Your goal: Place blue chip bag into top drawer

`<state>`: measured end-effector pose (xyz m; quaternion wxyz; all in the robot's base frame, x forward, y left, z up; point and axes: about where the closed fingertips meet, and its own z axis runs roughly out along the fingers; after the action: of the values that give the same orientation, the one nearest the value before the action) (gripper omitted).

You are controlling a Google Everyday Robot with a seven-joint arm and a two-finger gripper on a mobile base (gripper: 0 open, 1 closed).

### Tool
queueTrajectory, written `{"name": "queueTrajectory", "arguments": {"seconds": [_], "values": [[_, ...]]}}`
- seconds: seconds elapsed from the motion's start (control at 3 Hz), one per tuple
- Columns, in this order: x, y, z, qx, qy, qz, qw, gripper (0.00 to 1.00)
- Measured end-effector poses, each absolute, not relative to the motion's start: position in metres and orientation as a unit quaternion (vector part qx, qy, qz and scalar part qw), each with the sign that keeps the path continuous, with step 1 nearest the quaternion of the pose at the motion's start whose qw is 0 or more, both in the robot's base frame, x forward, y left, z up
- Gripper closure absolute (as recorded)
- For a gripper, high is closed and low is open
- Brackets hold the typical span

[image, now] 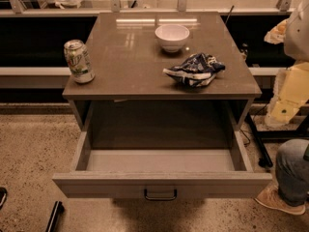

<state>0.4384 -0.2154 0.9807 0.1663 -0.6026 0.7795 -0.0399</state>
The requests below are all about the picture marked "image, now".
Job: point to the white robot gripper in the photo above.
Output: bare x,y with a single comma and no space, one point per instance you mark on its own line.
297,38

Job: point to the blue chip bag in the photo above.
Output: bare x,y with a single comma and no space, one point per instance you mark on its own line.
196,71

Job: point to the grey drawer cabinet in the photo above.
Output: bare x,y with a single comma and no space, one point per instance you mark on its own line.
129,63

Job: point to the open grey top drawer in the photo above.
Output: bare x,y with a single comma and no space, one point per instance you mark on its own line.
194,147

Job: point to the black antenna rod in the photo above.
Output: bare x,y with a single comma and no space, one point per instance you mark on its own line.
229,14

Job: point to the person leg in jeans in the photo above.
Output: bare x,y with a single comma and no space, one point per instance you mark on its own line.
292,172

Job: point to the black stand leg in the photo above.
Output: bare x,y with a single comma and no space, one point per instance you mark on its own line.
264,160

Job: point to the white ceramic bowl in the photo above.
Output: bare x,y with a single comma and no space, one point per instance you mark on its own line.
172,37

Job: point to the tan shoe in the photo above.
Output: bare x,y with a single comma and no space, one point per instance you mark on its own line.
270,198

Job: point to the green white soda can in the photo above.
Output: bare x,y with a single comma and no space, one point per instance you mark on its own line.
78,60

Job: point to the black bar on floor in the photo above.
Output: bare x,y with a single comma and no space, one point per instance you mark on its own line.
57,210

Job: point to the black drawer handle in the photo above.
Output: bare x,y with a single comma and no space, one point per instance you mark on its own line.
160,196

